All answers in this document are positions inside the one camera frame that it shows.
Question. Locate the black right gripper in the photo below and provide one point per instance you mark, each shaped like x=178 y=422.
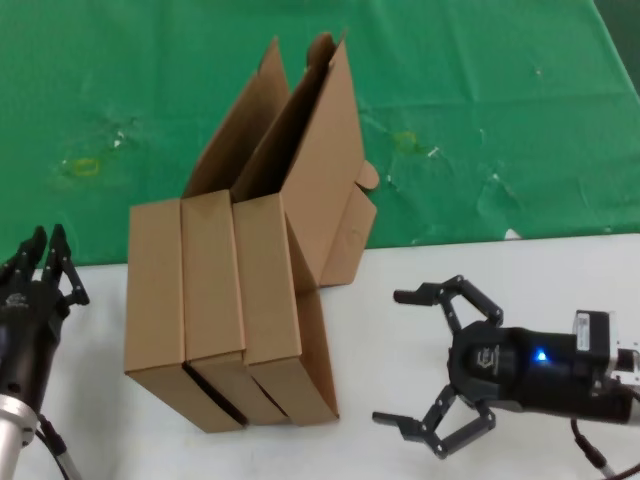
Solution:
x=500 y=365

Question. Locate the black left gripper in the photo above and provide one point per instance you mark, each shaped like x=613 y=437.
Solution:
x=27 y=335

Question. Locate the brown cardboard box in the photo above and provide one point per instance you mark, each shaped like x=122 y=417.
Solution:
x=265 y=275
x=210 y=275
x=155 y=290

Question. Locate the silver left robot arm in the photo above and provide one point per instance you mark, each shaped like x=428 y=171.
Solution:
x=12 y=435

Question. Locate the green table cloth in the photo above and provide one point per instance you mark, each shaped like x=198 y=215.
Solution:
x=475 y=100

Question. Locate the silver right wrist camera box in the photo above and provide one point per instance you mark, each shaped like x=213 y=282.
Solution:
x=592 y=340

